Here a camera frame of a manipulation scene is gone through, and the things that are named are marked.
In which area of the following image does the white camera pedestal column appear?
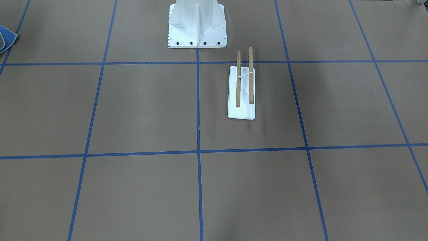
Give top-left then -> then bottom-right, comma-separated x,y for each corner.
167,0 -> 228,49

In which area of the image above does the blue and grey towel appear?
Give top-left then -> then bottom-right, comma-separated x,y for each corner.
0,25 -> 18,54

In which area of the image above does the white wooden towel rack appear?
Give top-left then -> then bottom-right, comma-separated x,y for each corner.
227,47 -> 256,120

